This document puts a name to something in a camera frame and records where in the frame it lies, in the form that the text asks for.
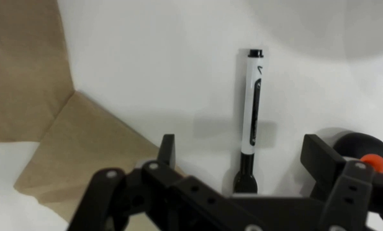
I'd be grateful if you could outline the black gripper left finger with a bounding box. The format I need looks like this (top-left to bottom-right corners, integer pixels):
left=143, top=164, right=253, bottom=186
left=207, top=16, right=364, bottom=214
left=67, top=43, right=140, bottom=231
left=67, top=132, right=261, bottom=231

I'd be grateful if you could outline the brown paper towel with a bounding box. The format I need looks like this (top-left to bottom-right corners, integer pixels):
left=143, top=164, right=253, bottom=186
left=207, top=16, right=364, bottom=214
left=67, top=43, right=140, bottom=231
left=0, top=0, right=158, bottom=220

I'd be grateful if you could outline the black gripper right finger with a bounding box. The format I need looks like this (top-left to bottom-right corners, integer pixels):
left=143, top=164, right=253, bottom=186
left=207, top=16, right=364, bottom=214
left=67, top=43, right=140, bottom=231
left=301, top=133, right=383, bottom=231

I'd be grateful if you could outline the black and white marker pen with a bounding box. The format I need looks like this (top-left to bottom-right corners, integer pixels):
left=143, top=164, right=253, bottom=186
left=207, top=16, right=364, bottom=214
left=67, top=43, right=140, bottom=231
left=233, top=48, right=264, bottom=193

